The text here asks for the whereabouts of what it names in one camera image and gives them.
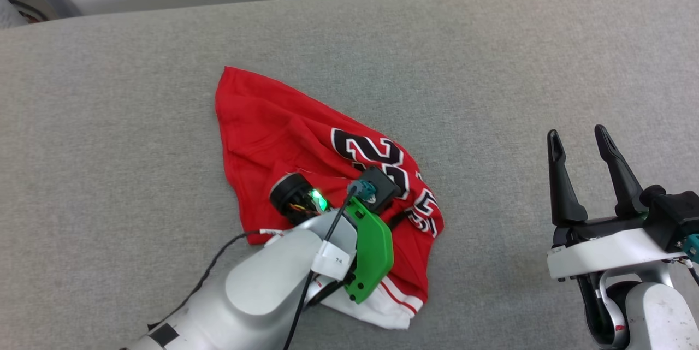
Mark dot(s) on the red basketball jersey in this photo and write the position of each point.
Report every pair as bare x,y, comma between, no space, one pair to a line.
262,120

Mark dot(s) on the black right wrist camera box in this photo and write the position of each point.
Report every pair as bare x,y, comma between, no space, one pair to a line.
674,213

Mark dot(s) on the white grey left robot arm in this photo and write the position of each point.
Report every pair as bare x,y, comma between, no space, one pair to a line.
262,284

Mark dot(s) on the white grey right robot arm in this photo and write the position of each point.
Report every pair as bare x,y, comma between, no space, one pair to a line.
661,317

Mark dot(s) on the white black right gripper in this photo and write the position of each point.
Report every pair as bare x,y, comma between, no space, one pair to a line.
600,251

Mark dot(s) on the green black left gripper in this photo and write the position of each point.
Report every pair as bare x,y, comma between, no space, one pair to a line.
374,251

